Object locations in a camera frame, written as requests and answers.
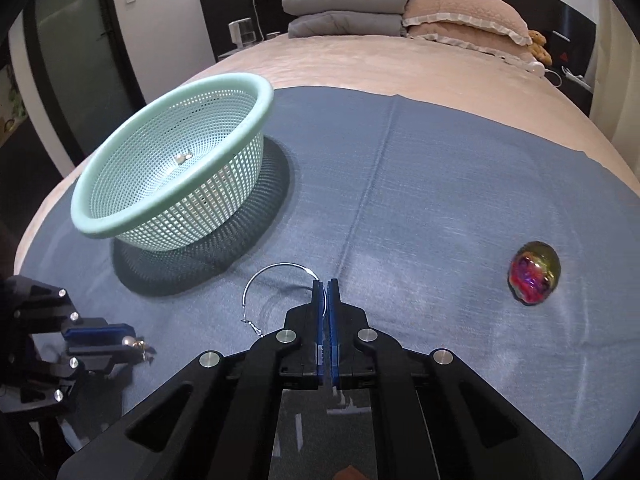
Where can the brown teddy bear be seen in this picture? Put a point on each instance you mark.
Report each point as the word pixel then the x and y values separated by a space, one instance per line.
pixel 537 49

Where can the white bedside appliance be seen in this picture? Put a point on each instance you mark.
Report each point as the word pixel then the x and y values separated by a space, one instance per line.
pixel 242 32

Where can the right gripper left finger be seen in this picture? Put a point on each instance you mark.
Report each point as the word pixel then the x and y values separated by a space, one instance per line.
pixel 217 417

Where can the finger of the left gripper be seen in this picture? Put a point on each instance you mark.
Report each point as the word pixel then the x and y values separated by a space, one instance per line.
pixel 107 354
pixel 105 333

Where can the small pearl earring in basket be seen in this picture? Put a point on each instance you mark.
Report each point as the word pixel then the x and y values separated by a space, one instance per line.
pixel 182 158

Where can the silver hoop bangle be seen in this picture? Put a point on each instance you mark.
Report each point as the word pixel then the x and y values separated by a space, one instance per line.
pixel 269 303

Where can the iridescent purple glass stone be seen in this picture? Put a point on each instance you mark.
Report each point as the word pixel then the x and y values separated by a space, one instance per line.
pixel 534 272

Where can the white pearl earring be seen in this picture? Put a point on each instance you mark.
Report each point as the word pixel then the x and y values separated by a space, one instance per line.
pixel 146 352

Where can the blue grey cloth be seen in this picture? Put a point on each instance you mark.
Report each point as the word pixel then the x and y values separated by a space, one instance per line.
pixel 427 261

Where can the white charger with cable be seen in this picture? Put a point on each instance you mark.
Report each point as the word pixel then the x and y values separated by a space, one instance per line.
pixel 539 70

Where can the pink frilled pillow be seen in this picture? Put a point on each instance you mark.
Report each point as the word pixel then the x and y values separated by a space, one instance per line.
pixel 495 16

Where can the lower grey folded blanket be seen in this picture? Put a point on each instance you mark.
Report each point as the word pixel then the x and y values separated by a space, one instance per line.
pixel 346 23

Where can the mint green plastic basket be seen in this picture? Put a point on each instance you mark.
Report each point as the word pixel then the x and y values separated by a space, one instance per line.
pixel 132 188

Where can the black bedside table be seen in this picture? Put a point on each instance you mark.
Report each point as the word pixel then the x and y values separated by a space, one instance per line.
pixel 575 88

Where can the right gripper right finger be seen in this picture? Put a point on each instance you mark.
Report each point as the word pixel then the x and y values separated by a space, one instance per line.
pixel 433 417

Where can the cream curtain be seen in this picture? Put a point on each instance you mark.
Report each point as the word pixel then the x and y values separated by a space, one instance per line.
pixel 615 104

